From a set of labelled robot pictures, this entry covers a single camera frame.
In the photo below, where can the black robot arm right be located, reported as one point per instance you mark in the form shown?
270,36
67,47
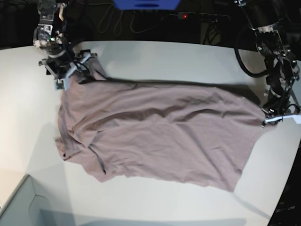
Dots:
57,34

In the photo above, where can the blue box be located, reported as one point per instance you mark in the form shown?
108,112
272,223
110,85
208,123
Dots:
146,4

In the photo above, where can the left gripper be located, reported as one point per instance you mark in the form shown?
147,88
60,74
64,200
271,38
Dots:
277,106

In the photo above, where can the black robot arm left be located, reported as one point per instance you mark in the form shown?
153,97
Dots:
275,37

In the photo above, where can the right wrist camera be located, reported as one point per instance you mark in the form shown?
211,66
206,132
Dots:
63,84

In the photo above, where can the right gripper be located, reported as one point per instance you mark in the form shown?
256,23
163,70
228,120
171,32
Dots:
60,66

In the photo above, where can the pink t-shirt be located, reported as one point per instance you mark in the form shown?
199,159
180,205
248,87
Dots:
195,134

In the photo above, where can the black power strip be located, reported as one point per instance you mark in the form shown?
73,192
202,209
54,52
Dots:
203,17

